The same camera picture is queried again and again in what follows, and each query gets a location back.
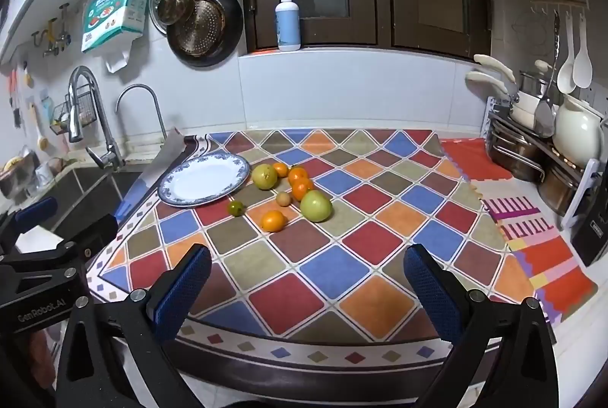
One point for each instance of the pink and orange striped mat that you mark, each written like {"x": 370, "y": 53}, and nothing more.
{"x": 536, "y": 246}

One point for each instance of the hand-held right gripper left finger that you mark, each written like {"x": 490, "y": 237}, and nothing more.
{"x": 185, "y": 289}

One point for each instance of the white dish rack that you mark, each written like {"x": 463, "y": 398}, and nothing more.
{"x": 591, "y": 184}

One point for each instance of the chrome pull-down faucet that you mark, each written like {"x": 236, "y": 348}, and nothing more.
{"x": 102, "y": 123}

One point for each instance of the large green tomato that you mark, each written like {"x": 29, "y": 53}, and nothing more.
{"x": 316, "y": 206}

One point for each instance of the metal ladle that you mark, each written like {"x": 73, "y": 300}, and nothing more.
{"x": 545, "y": 118}

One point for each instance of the white and blue pump bottle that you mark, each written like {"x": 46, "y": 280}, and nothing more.
{"x": 287, "y": 25}

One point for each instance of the blue-rimmed white plate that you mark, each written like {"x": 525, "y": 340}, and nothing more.
{"x": 199, "y": 182}

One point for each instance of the teal paper towel pack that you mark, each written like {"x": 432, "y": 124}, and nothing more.
{"x": 114, "y": 8}

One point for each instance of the steel kitchen sink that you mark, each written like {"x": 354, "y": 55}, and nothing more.
{"x": 71, "y": 194}

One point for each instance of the small steel lidded pot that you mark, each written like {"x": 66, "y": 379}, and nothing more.
{"x": 532, "y": 82}

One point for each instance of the bananas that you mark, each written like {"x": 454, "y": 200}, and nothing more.
{"x": 12, "y": 162}

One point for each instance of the small yellowish tomato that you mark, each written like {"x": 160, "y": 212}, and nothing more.
{"x": 283, "y": 199}

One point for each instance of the copper colander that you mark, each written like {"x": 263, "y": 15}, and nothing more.
{"x": 199, "y": 30}

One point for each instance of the colourful checkered mat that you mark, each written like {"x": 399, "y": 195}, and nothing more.
{"x": 332, "y": 275}

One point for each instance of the black box appliance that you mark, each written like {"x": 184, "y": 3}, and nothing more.
{"x": 589, "y": 232}

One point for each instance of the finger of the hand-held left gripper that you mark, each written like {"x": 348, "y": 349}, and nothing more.
{"x": 90, "y": 234}
{"x": 33, "y": 212}

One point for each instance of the red-orange mat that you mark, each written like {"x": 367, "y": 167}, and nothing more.
{"x": 470, "y": 161}

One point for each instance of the black frying pan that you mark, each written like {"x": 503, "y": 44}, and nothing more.
{"x": 232, "y": 27}

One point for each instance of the small green stemmed tomato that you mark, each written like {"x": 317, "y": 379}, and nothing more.
{"x": 235, "y": 208}

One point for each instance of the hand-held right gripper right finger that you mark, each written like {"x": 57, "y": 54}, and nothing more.
{"x": 432, "y": 294}

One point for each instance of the white ceramic pitcher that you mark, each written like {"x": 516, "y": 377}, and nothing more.
{"x": 577, "y": 132}

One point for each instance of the white rice spoon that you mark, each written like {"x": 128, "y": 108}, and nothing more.
{"x": 566, "y": 77}
{"x": 582, "y": 70}

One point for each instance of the large yellow-green tomato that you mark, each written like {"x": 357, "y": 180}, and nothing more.
{"x": 264, "y": 176}

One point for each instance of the orange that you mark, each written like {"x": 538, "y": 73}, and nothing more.
{"x": 281, "y": 169}
{"x": 273, "y": 220}
{"x": 302, "y": 190}
{"x": 298, "y": 175}

